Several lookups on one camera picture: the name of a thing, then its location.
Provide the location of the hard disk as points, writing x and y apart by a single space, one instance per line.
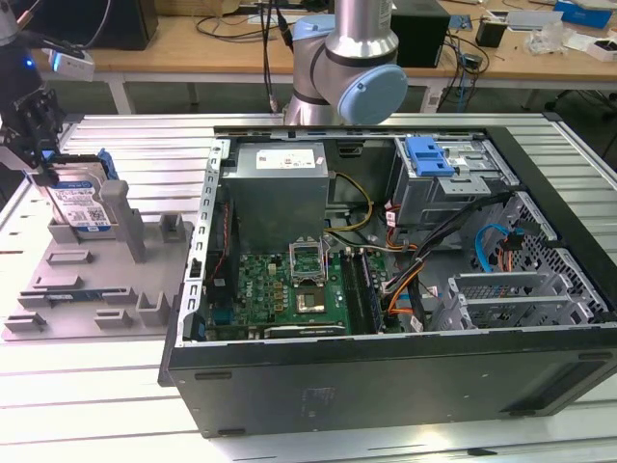
77 202

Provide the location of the wooden desk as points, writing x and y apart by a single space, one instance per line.
193 58

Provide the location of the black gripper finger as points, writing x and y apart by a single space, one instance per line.
48 116
21 130

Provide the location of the blue drive cage latch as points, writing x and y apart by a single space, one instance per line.
429 161

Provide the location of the blue circuit board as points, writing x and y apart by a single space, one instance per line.
463 23

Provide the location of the black RAM slot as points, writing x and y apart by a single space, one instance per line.
373 299
354 294

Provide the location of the silver optical drive cage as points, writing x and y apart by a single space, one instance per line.
434 202

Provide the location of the grey power supply unit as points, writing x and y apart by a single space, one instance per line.
275 202

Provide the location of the blue cardboard box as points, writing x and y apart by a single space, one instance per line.
583 12

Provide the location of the black graphics card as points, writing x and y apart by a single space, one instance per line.
308 331

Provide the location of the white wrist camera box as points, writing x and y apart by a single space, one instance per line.
77 65

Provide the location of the grey parts rack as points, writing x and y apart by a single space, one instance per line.
154 275

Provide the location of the small black table clip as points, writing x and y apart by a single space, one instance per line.
482 452

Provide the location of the green motherboard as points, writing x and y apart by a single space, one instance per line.
260 289

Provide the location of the black open PC case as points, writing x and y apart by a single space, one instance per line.
337 386

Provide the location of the white open box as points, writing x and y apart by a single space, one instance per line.
602 48

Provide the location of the large black box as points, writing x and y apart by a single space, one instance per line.
120 24

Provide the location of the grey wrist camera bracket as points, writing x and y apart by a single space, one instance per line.
19 156

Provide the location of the RAM stick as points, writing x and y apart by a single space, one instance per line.
72 296

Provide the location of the silver disk bay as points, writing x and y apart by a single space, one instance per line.
506 308

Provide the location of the thin locking lever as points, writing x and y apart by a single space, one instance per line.
328 260

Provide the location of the clear plastic bags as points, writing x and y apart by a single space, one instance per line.
544 41

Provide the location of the CPU socket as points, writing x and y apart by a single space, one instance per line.
311 301

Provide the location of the small black box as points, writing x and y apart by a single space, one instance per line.
490 34

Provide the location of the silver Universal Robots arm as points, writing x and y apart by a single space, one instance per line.
361 43

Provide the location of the grey flat box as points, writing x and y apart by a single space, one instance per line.
530 20

